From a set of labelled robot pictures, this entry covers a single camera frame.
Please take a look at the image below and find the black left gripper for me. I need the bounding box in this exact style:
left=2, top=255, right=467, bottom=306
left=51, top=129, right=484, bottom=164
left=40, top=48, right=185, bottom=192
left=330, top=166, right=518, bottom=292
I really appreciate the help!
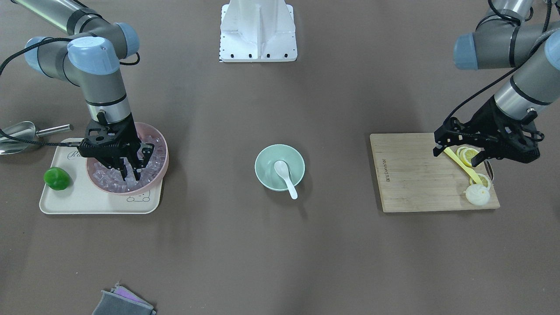
left=433, top=98, right=544, bottom=168

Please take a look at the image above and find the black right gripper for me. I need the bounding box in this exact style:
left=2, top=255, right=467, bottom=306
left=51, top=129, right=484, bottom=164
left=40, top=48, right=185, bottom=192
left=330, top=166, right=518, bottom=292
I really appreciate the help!
left=77, top=115, right=154, bottom=182

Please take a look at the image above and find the white ceramic spoon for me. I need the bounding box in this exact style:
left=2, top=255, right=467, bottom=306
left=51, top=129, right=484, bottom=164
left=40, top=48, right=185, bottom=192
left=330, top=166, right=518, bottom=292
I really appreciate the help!
left=274, top=160, right=298, bottom=200

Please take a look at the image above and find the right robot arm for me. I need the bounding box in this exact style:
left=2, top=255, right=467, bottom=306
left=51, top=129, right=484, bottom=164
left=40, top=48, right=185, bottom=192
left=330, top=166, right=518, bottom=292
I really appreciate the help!
left=17, top=0, right=154, bottom=181

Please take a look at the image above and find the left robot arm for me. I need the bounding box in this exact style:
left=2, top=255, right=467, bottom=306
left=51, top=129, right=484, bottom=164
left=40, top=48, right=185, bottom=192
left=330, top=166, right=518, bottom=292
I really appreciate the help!
left=433, top=0, right=560, bottom=167

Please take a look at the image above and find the yellow plastic spoon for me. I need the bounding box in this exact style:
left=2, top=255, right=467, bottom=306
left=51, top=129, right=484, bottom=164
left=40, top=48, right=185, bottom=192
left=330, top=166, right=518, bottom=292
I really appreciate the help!
left=444, top=147, right=483, bottom=184

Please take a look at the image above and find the pink bowl of ice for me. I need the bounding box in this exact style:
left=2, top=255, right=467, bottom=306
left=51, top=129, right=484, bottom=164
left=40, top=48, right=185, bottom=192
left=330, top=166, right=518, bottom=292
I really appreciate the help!
left=86, top=122, right=169, bottom=196

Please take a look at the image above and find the metal ice scoop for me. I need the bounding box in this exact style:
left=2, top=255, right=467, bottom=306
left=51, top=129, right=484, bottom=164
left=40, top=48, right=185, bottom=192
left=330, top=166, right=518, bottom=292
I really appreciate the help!
left=0, top=121, right=74, bottom=155

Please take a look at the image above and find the green ceramic bowl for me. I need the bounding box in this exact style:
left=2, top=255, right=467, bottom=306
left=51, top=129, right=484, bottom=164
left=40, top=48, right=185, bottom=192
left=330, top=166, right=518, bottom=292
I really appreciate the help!
left=254, top=144, right=305, bottom=192

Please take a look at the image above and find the lemon slice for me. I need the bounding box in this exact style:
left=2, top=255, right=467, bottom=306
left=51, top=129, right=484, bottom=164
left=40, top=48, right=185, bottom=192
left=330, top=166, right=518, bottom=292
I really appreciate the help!
left=469, top=173, right=492, bottom=191
left=456, top=146, right=480, bottom=167

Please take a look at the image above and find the wooden cutting board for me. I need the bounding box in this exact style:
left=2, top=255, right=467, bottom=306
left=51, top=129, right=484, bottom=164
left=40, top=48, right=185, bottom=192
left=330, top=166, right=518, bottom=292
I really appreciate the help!
left=370, top=133, right=500, bottom=213

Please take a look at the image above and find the cream plastic tray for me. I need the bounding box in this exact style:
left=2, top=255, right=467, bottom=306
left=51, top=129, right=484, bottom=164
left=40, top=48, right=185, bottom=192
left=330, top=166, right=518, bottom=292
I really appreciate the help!
left=39, top=147, right=162, bottom=214

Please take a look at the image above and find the green lime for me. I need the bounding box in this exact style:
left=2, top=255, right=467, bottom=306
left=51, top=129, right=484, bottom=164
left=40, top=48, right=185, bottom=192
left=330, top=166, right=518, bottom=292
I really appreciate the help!
left=43, top=167, right=72, bottom=191

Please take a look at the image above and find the grey folded cloth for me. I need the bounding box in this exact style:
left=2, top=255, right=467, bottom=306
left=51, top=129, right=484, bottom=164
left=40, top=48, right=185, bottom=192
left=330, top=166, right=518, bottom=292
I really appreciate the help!
left=92, top=283, right=157, bottom=315

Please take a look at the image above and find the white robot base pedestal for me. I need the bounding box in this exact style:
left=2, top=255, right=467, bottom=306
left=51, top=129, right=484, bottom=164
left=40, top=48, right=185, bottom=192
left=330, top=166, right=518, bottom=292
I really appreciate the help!
left=219, top=0, right=298, bottom=63

